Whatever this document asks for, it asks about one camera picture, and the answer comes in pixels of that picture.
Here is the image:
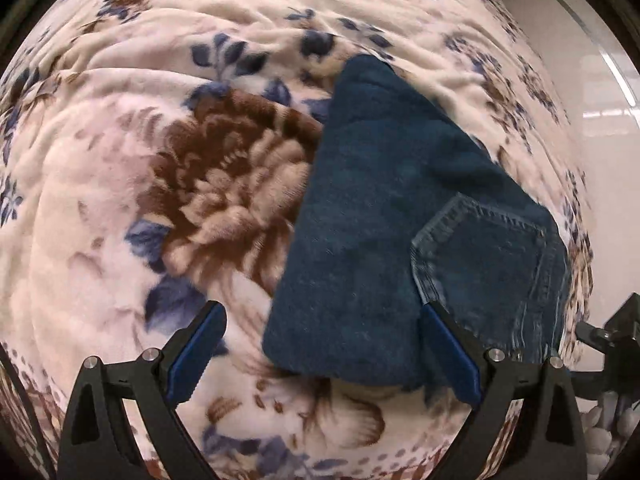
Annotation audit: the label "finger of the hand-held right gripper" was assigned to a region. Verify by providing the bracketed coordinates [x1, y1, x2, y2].
[575, 292, 640, 361]
[569, 369, 640, 402]

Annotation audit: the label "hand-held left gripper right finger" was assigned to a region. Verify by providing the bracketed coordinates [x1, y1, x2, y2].
[420, 301, 587, 480]

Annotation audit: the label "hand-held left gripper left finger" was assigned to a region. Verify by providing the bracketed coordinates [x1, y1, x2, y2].
[56, 300, 229, 480]

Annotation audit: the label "blue denim pants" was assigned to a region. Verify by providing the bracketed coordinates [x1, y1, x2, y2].
[262, 54, 574, 392]

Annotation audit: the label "white pebbled object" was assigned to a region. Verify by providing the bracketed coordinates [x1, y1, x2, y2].
[582, 392, 640, 480]

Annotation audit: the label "floral fleece blanket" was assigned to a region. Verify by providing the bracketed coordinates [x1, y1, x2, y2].
[0, 0, 596, 480]

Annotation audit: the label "black cable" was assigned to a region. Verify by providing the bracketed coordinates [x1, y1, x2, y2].
[0, 345, 57, 480]

